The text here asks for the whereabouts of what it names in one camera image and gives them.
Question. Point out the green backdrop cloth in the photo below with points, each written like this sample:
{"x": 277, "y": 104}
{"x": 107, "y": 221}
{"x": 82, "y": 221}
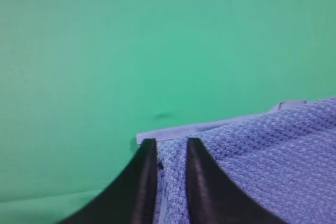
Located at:
{"x": 81, "y": 78}

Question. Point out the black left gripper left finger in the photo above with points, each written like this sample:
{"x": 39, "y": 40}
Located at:
{"x": 130, "y": 198}

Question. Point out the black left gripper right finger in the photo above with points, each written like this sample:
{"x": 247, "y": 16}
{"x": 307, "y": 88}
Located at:
{"x": 212, "y": 197}

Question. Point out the blue waffle towel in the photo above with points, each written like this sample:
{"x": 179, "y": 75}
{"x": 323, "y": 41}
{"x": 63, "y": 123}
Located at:
{"x": 284, "y": 159}

